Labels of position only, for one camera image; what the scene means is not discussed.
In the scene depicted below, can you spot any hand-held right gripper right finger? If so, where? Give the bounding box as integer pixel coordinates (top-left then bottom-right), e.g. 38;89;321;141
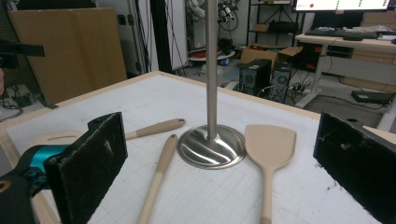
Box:
312;111;396;224

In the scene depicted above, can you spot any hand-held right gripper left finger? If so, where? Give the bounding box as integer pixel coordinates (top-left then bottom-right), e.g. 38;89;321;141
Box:
45;111;129;224

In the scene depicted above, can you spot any beige skimmer spoon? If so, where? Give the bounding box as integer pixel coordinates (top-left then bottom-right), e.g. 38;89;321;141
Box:
135;133;179;224

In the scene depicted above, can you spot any beige slotted spatula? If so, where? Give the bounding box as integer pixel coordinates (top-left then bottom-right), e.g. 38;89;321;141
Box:
31;118;187;147

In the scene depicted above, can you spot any beige solid spatula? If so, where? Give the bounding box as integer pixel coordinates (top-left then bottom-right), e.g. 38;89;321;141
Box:
245;124;297;224

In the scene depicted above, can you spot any stainless steel utensil stand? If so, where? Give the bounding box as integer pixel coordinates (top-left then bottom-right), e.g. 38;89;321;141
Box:
177;0;248;171

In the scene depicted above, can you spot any brown board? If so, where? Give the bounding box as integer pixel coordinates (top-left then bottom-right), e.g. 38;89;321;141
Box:
8;7;128;105

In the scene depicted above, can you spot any flat black device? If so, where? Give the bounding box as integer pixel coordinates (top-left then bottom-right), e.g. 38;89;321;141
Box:
350;89;396;105

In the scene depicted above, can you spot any white desk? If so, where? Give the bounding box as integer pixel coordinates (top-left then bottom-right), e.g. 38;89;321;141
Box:
294;32;396;108

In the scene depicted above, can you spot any black keyboard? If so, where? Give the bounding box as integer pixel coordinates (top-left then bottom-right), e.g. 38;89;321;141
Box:
304;27;379;42

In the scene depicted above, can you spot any black computer tower with sticker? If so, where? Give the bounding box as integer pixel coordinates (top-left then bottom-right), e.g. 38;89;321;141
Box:
238;59;273;97

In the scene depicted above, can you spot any white grid mat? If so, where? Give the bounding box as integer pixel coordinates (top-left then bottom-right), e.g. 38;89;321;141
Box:
6;74;384;224

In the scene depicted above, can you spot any low open cardboard box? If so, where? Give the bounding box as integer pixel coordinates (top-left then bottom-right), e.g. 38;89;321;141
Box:
240;44;304;68

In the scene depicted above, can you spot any black shelf rack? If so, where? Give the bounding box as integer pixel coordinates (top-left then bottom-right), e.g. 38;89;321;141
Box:
247;0;302;48

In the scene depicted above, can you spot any white panel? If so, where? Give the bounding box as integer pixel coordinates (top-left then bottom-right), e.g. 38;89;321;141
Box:
166;0;190;71

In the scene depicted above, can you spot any computer monitor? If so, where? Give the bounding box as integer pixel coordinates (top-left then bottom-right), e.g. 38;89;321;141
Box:
293;0;391;13

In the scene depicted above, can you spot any round white table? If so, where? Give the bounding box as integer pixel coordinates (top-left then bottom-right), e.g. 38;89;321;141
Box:
187;50;236;63

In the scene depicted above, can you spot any black metal frame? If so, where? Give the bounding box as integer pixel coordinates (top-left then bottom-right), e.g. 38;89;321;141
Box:
149;0;174;74

